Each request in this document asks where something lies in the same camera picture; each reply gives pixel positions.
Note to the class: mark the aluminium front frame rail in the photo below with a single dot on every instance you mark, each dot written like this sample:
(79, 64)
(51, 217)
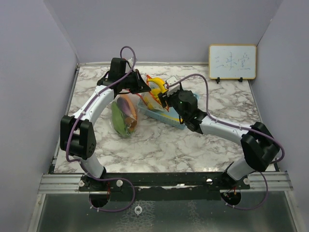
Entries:
(71, 183)

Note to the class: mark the clear zip bag orange zipper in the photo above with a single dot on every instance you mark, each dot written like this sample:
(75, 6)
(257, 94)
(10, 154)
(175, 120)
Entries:
(131, 134)

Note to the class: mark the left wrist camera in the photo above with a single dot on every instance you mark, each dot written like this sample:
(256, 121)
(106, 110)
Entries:
(130, 62)

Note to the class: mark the clear zip bag red zipper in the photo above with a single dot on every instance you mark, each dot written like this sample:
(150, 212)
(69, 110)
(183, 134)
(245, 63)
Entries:
(154, 94)

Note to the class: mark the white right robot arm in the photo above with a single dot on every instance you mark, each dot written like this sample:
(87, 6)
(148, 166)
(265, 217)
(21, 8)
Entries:
(258, 148)

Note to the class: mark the yellow banana bunch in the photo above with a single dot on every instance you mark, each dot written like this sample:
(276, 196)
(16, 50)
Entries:
(157, 89)

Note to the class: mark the dark purple eggplant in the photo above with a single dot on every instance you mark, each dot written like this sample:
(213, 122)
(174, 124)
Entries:
(123, 106)

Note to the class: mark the light blue plastic basket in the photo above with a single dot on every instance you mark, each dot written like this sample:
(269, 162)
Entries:
(150, 107)

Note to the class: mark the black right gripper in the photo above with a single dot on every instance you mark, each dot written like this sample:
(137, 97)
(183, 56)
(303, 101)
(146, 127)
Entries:
(164, 100)

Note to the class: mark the small whiteboard wooden frame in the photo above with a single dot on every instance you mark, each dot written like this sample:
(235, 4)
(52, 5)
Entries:
(232, 61)

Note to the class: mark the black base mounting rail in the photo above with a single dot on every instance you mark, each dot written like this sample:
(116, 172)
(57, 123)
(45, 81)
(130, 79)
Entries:
(121, 186)

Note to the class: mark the orange papaya slice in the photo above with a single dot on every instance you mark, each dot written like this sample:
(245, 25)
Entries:
(131, 106)

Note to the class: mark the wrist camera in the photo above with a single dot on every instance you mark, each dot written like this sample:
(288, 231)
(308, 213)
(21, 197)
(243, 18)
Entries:
(130, 62)
(172, 85)

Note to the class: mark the green leaf vegetable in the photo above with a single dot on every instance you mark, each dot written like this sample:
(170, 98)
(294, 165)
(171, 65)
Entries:
(118, 121)

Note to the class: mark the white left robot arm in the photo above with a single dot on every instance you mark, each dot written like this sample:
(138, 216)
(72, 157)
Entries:
(77, 136)

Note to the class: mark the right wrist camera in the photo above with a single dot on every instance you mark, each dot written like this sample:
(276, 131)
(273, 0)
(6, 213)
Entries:
(172, 85)

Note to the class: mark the brown kiwi fruit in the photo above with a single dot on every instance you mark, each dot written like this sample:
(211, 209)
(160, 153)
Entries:
(130, 124)

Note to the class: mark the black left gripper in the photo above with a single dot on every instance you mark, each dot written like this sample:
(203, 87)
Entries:
(140, 85)

